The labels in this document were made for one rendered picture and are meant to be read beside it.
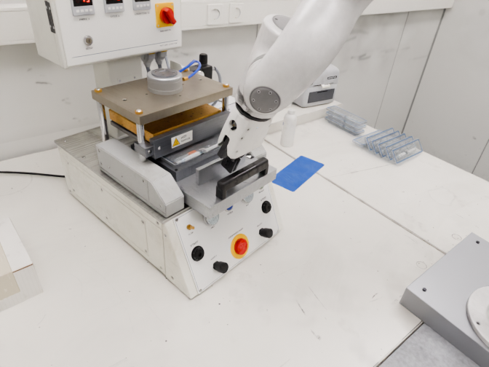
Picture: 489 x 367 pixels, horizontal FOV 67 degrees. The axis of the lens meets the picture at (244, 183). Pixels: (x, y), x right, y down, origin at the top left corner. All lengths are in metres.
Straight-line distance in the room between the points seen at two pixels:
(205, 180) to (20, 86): 0.78
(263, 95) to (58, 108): 0.98
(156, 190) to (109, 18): 0.41
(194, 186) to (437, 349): 0.60
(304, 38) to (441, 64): 2.57
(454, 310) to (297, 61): 0.63
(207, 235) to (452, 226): 0.75
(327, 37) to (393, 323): 0.62
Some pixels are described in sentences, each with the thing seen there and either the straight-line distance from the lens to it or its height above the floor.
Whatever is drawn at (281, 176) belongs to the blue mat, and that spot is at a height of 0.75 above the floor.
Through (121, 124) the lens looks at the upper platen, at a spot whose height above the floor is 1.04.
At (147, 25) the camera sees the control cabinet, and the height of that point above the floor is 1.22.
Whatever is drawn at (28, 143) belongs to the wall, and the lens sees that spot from 1.45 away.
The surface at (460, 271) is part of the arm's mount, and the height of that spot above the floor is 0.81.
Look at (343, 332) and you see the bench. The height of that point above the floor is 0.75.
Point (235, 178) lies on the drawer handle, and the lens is 0.75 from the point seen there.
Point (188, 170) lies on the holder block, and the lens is 0.81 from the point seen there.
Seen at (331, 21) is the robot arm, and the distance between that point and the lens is 0.55.
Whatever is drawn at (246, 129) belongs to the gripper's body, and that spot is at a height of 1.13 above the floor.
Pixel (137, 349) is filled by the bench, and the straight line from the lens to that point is 0.80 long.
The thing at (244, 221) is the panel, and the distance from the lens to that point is 0.91.
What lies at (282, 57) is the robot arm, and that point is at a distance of 0.53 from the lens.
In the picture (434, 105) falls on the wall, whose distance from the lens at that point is 3.12.
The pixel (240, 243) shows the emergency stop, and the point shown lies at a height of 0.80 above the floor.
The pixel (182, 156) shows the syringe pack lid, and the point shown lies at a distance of 0.82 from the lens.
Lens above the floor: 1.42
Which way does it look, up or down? 34 degrees down
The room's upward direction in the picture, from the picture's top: 5 degrees clockwise
